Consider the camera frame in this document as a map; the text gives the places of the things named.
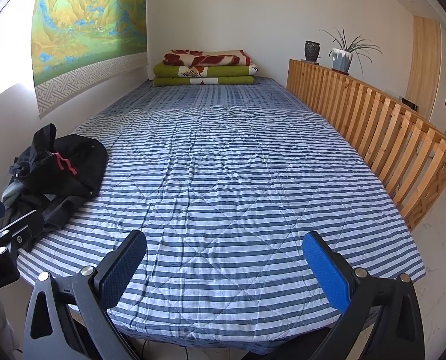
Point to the wooden slatted bed rail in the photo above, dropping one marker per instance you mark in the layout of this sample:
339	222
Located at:
402	149

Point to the potted spider plant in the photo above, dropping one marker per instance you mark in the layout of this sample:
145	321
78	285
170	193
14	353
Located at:
344	50

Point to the light blue denim shirt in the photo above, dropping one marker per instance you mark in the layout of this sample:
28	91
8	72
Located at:
11	193

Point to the wooden wardrobe panel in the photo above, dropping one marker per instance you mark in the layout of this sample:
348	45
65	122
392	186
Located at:
426	64

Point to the dark ceramic pot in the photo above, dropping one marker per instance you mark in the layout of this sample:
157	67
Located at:
311	51

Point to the green folded quilt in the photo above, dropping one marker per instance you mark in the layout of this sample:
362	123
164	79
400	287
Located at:
168	75

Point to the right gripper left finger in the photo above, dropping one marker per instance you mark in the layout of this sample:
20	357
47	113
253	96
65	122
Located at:
67	317

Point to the blue white striped quilt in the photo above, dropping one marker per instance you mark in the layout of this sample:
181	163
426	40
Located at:
225	181

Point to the landscape painting wall scroll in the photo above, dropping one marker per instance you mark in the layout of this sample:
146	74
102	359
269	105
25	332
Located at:
77	44

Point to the black pants with pink waistband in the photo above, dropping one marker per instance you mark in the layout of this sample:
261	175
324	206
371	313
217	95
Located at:
59	176

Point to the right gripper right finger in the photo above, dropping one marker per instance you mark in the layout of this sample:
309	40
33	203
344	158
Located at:
397	331

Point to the red floral folded blanket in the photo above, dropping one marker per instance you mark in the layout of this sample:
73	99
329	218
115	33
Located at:
195	58

